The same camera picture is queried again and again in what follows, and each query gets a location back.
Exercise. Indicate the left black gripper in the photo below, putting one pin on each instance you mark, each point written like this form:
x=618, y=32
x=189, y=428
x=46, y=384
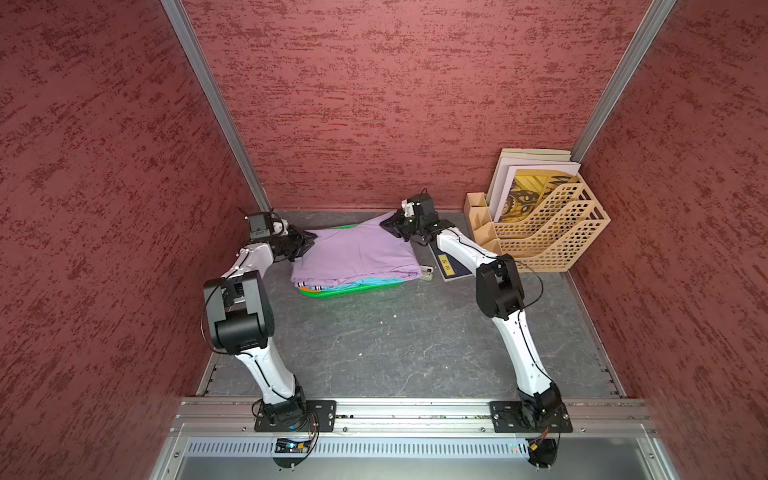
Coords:
x=300, y=241

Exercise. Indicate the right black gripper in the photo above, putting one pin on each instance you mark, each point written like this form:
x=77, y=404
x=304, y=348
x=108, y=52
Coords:
x=398, y=225

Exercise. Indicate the purple pants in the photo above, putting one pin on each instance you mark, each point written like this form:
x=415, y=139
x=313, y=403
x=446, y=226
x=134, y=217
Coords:
x=357, y=252

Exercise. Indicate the green plastic basket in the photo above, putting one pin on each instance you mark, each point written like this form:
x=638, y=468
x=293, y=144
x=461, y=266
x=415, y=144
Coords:
x=342, y=291

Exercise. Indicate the teal pants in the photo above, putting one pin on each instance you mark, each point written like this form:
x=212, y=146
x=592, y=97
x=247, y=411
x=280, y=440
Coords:
x=365, y=283

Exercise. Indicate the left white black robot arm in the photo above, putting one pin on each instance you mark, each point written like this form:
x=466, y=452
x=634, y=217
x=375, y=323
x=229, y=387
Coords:
x=241, y=324

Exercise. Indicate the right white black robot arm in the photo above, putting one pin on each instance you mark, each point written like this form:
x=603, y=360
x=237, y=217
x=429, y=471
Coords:
x=500, y=296

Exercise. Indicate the white stapler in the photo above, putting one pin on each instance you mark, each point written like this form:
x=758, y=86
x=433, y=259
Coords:
x=427, y=272

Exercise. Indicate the dark purple notebook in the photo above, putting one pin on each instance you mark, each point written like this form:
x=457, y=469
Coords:
x=449, y=267

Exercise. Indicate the pale pink folder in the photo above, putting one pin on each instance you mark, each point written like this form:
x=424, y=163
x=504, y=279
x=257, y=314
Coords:
x=513, y=160

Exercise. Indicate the yellow patterned magazine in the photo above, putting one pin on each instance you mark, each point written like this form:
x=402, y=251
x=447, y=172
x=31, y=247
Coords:
x=529, y=189

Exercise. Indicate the beige plastic file organizer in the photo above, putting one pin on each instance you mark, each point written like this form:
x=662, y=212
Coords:
x=552, y=238

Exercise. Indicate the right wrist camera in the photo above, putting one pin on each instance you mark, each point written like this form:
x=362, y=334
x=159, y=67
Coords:
x=420, y=206

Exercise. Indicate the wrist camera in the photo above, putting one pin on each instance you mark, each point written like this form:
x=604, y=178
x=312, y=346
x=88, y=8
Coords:
x=420, y=206
x=265, y=225

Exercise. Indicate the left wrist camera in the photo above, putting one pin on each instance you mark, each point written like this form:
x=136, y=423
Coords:
x=265, y=225

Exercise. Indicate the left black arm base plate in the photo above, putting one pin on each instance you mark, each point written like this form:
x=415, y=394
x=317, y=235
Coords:
x=289, y=416

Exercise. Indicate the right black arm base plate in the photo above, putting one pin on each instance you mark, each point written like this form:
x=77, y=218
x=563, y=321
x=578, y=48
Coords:
x=526, y=418

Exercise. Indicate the aluminium front rail frame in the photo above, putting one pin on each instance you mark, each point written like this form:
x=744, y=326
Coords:
x=238, y=427

